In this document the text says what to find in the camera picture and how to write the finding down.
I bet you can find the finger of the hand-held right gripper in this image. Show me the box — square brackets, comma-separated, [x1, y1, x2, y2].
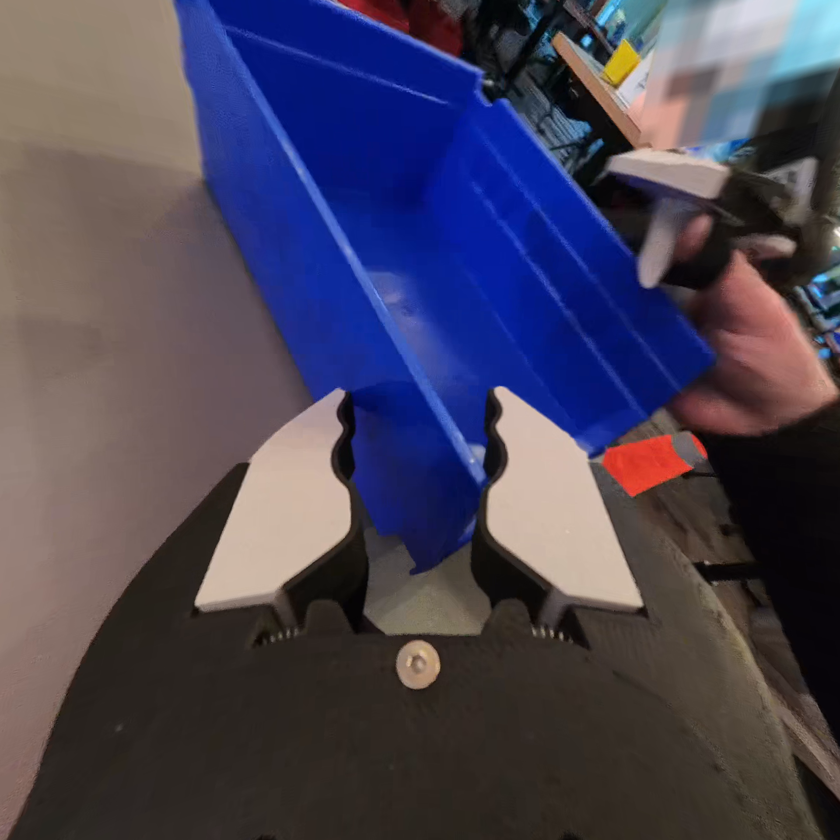
[607, 148, 733, 202]

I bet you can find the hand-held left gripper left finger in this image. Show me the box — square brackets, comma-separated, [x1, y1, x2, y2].
[195, 388, 370, 635]

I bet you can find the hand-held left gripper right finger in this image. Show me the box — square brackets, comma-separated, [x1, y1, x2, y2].
[471, 386, 647, 636]

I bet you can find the blue plastic box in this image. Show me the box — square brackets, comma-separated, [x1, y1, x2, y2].
[174, 0, 718, 576]

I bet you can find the person's right forearm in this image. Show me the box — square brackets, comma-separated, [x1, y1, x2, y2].
[705, 402, 840, 729]

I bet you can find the person's right hand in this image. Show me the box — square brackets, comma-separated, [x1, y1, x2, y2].
[669, 215, 840, 438]

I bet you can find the wooden table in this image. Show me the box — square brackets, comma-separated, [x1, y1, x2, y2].
[550, 31, 654, 148]

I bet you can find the orange grey object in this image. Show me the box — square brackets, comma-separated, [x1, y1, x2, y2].
[601, 430, 711, 498]

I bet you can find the yellow plastic bin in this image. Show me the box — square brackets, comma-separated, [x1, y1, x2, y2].
[601, 38, 643, 86]

